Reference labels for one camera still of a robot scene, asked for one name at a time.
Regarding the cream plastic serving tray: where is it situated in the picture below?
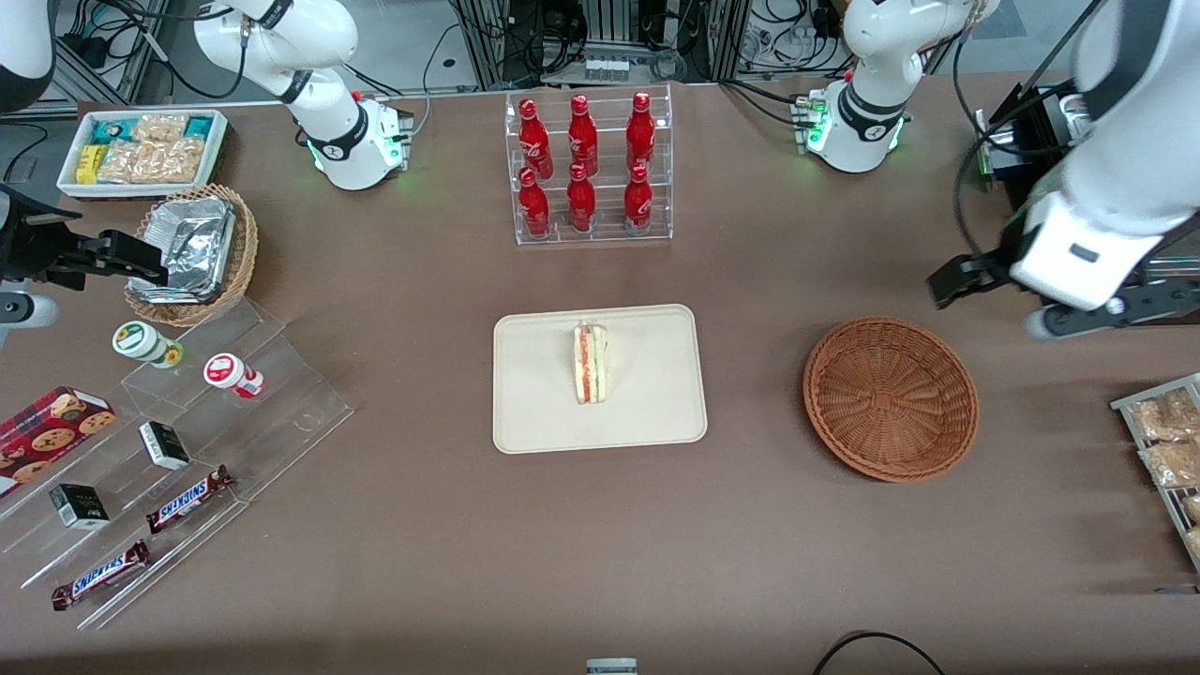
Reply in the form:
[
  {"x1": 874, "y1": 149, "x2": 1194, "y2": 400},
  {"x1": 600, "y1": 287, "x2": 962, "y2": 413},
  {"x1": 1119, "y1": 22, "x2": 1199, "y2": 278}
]
[{"x1": 492, "y1": 304, "x2": 709, "y2": 456}]

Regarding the brown round wicker basket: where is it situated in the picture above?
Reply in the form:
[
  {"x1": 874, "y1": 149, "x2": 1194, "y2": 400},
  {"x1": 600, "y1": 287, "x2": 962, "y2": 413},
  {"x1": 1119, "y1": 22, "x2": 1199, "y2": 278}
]
[{"x1": 802, "y1": 317, "x2": 981, "y2": 485}]

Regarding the red cookie box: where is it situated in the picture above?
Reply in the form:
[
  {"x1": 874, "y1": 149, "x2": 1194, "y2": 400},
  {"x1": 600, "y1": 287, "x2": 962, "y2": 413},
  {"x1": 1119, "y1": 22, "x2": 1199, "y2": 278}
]
[{"x1": 0, "y1": 385, "x2": 119, "y2": 499}]

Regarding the small black box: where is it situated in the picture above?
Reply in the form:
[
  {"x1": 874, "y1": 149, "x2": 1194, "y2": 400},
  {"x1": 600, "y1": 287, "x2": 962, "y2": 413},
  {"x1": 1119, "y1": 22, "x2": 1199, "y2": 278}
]
[
  {"x1": 138, "y1": 421, "x2": 191, "y2": 472},
  {"x1": 48, "y1": 484, "x2": 112, "y2": 532}
]

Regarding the black floor cable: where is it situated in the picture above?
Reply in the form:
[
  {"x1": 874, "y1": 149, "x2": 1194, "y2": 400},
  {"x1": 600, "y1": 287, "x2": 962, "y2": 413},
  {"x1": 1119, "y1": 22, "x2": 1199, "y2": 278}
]
[{"x1": 810, "y1": 630, "x2": 949, "y2": 675}]

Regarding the small clear cracker bag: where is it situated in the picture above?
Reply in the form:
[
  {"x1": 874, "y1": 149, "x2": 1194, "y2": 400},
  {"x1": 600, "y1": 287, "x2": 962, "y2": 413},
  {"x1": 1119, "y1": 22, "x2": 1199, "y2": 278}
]
[{"x1": 130, "y1": 113, "x2": 190, "y2": 144}]

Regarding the white rectangular snack bin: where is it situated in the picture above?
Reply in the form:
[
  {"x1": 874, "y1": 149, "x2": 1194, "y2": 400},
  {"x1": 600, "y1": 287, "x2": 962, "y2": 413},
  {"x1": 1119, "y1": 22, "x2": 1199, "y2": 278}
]
[{"x1": 55, "y1": 109, "x2": 230, "y2": 202}]

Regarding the triangular sandwich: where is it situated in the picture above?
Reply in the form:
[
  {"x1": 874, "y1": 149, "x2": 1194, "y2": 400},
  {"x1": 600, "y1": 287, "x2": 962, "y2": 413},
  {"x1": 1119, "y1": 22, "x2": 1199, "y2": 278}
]
[{"x1": 572, "y1": 321, "x2": 611, "y2": 406}]

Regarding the red lid yogurt cup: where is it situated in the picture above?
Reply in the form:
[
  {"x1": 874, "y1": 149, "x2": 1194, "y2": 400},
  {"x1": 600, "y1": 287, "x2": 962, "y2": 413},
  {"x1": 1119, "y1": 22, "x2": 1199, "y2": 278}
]
[{"x1": 202, "y1": 352, "x2": 266, "y2": 401}]

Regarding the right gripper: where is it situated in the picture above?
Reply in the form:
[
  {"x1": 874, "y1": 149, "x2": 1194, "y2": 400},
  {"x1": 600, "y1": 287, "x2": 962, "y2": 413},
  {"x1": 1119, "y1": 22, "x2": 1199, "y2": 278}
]
[{"x1": 0, "y1": 184, "x2": 171, "y2": 292}]

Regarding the silver foil container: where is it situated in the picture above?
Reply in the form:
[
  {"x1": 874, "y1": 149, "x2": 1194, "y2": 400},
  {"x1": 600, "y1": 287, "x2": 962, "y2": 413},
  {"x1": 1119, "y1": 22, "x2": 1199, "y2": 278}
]
[{"x1": 127, "y1": 195, "x2": 238, "y2": 304}]

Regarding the metal wire snack tray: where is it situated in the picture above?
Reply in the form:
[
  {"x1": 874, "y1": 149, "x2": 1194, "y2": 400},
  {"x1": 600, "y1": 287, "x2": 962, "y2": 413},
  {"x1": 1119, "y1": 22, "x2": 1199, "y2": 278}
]
[{"x1": 1110, "y1": 372, "x2": 1200, "y2": 574}]

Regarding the clear bag of fried snacks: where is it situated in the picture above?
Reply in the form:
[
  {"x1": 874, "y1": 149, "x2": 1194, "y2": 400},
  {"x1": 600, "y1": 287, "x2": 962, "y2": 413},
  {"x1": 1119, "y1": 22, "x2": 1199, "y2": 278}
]
[
  {"x1": 1138, "y1": 440, "x2": 1200, "y2": 489},
  {"x1": 1129, "y1": 388, "x2": 1200, "y2": 443}
]

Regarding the brown snickers bar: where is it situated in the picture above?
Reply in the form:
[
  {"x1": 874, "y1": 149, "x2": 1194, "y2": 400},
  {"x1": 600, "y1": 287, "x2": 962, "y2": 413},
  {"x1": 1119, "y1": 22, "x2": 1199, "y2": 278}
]
[
  {"x1": 144, "y1": 465, "x2": 236, "y2": 535},
  {"x1": 51, "y1": 540, "x2": 152, "y2": 612}
]

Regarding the green lid yogurt cup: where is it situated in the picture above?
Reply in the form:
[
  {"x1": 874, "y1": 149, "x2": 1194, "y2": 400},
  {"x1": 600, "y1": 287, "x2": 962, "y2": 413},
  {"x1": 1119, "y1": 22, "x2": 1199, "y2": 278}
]
[{"x1": 112, "y1": 321, "x2": 185, "y2": 370}]

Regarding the aluminium frame rack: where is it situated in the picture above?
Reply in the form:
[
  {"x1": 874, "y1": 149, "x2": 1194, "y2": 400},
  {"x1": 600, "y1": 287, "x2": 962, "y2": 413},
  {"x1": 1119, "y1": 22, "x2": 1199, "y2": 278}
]
[{"x1": 448, "y1": 0, "x2": 753, "y2": 88}]

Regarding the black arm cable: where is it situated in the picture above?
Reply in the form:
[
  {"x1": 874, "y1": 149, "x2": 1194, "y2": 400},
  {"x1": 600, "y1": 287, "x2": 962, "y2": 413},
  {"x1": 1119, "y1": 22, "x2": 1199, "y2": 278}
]
[{"x1": 952, "y1": 0, "x2": 1109, "y2": 275}]

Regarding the large clear cracker bag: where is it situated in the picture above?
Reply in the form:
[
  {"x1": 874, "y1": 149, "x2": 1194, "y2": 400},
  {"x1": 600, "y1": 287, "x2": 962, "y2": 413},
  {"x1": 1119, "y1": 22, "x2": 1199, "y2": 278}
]
[{"x1": 97, "y1": 138, "x2": 206, "y2": 185}]

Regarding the red cola bottle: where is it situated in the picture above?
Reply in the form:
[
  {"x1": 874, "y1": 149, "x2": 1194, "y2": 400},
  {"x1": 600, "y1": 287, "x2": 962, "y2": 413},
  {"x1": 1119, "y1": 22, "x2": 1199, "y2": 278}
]
[
  {"x1": 625, "y1": 91, "x2": 657, "y2": 172},
  {"x1": 517, "y1": 167, "x2": 552, "y2": 239},
  {"x1": 518, "y1": 97, "x2": 554, "y2": 177},
  {"x1": 622, "y1": 164, "x2": 654, "y2": 234},
  {"x1": 567, "y1": 94, "x2": 600, "y2": 175},
  {"x1": 565, "y1": 163, "x2": 598, "y2": 234}
]

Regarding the clear acrylic stepped display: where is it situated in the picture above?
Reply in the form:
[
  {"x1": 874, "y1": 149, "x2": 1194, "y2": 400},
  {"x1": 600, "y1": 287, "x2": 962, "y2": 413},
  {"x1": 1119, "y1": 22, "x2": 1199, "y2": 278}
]
[{"x1": 0, "y1": 298, "x2": 355, "y2": 632}]

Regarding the black machine with yellow panel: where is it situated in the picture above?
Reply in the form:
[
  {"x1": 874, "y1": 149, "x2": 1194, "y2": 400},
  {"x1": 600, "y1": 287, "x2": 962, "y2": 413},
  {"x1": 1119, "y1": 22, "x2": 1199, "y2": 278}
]
[{"x1": 972, "y1": 82, "x2": 1200, "y2": 292}]

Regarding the clear acrylic bottle rack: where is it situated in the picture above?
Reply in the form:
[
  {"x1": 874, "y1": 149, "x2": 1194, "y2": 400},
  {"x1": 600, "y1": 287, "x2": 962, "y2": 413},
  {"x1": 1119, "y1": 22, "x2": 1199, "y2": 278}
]
[{"x1": 503, "y1": 83, "x2": 675, "y2": 248}]

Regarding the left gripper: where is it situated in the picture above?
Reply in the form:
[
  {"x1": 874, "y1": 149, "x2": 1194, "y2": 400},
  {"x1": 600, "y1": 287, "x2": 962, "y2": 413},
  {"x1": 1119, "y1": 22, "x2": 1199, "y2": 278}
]
[{"x1": 927, "y1": 191, "x2": 1170, "y2": 313}]

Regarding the light tan wicker basket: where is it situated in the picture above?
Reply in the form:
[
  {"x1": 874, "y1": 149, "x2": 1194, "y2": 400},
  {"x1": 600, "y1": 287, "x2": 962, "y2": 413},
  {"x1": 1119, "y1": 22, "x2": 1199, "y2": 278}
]
[{"x1": 124, "y1": 183, "x2": 260, "y2": 328}]

